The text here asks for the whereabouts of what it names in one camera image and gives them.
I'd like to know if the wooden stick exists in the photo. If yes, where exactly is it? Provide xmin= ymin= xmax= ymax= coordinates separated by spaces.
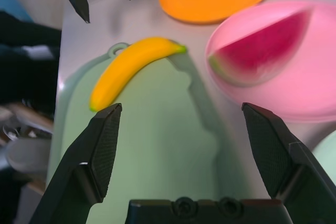
xmin=0 ymin=103 xmax=55 ymax=135

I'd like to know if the blue object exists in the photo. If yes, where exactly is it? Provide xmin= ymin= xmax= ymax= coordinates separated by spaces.
xmin=0 ymin=0 xmax=34 ymax=23

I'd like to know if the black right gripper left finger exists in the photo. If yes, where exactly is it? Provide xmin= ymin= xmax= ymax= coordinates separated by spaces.
xmin=28 ymin=103 xmax=123 ymax=224

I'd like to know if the pink plastic plate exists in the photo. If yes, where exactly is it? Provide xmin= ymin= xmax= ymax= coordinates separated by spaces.
xmin=204 ymin=0 xmax=336 ymax=124

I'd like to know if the silver left robot leg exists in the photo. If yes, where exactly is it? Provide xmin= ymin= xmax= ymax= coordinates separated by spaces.
xmin=4 ymin=137 xmax=52 ymax=174

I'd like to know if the green plastic tray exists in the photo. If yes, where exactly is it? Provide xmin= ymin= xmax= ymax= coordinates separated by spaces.
xmin=46 ymin=41 xmax=250 ymax=224

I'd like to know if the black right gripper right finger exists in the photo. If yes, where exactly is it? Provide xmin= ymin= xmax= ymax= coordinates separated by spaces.
xmin=241 ymin=102 xmax=336 ymax=224

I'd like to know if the black cloth bundle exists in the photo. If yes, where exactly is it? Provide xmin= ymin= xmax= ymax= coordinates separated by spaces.
xmin=0 ymin=10 xmax=62 ymax=109

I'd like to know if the yellow toy banana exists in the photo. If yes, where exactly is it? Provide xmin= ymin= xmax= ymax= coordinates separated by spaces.
xmin=89 ymin=36 xmax=187 ymax=112

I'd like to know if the mint green plastic plate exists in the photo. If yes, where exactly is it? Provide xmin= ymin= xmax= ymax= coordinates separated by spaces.
xmin=311 ymin=129 xmax=336 ymax=174

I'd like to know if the red toy watermelon slice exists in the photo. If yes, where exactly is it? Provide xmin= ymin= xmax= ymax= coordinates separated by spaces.
xmin=208 ymin=8 xmax=313 ymax=86

